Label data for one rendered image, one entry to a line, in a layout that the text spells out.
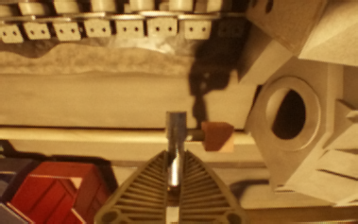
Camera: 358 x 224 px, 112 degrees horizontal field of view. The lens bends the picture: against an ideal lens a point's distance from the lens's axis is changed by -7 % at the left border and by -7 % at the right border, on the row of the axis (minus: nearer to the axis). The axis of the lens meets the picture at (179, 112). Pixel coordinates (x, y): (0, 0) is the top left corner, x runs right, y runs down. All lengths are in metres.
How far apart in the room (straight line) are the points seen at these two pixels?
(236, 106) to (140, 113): 0.25
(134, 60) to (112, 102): 0.12
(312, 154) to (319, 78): 0.10
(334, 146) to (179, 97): 0.27
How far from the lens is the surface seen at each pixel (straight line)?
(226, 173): 0.55
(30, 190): 0.63
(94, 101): 0.39
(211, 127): 0.16
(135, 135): 0.37
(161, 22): 0.29
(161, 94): 0.33
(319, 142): 0.23
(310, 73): 0.24
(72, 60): 0.39
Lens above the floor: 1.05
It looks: 60 degrees down
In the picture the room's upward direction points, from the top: 179 degrees counter-clockwise
